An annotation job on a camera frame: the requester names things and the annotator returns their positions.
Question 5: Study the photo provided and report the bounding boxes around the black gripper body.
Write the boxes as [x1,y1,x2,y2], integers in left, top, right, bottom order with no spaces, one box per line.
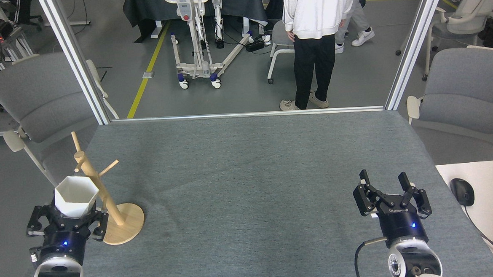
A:
[377,203,429,248]
[35,216,92,268]

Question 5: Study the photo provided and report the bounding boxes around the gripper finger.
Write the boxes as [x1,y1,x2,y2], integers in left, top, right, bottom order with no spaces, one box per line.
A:
[351,169,386,218]
[398,171,432,220]
[25,204,60,237]
[83,208,110,243]

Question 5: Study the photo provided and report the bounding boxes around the white hexagonal cup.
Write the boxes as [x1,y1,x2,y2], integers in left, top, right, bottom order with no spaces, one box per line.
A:
[53,175,102,220]

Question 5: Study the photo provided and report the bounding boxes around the wooden cup rack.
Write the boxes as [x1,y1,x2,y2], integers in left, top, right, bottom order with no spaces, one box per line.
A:
[71,128,146,247]

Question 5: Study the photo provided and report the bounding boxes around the black computer mouse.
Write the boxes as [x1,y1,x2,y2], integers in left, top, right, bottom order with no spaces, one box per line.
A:
[450,177,475,207]

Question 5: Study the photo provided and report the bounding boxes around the white desk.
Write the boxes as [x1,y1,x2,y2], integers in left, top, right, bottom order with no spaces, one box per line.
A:
[436,160,493,277]

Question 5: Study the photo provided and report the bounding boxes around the person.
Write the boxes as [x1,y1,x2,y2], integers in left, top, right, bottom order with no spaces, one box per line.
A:
[274,0,363,112]
[332,0,376,54]

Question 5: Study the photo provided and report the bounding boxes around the black power strip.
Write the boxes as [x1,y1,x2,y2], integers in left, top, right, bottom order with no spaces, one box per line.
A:
[244,35,273,52]

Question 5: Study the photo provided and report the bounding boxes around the table with dark cloth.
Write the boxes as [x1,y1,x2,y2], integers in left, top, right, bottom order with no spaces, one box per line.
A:
[122,0,269,44]

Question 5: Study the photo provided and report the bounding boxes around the white stand on wheels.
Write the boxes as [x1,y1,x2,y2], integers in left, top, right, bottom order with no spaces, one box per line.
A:
[160,0,256,91]

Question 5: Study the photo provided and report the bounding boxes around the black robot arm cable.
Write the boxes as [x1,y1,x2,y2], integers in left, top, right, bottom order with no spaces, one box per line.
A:
[353,237,390,277]

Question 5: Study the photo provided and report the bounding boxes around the grey chair white frame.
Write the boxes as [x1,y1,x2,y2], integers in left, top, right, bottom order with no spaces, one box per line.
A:
[392,0,493,83]
[264,19,298,85]
[404,45,493,164]
[0,50,123,193]

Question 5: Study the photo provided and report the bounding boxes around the silver frame rail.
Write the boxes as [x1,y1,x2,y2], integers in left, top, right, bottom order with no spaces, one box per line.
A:
[110,105,386,125]

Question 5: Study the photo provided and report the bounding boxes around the silver frame post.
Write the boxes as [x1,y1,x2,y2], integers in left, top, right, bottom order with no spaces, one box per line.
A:
[379,0,455,111]
[38,0,112,128]

